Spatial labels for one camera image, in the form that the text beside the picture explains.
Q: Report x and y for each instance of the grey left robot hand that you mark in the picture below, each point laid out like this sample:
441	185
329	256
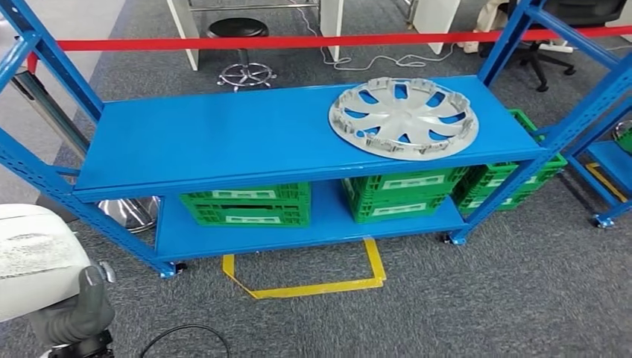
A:
84	311

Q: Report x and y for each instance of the white curved plastic part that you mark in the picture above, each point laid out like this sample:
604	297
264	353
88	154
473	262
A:
39	247

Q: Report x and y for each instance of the blue metal shelf rack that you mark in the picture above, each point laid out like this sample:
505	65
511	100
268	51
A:
619	165
276	133

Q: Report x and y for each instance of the silver round part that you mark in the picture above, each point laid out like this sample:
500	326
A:
623	127

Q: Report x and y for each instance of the white desk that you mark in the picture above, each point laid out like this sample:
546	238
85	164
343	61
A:
437	24
185	34

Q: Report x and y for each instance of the black round stool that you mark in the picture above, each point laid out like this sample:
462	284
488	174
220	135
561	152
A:
237	28

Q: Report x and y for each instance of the red barrier belt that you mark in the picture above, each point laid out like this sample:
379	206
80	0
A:
296	41

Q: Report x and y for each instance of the silver wheel hubcap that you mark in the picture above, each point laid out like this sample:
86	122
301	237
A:
405	118

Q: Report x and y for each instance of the person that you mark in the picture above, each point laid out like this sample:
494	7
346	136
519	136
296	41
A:
489	19

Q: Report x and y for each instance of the yellow floor tape strip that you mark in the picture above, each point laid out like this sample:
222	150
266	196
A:
605	182

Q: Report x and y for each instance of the white power strip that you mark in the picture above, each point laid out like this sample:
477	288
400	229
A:
555	47

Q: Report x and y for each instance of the black office chair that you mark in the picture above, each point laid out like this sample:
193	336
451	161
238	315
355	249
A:
582	10

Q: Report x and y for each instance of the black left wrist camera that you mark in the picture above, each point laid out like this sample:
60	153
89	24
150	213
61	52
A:
84	346

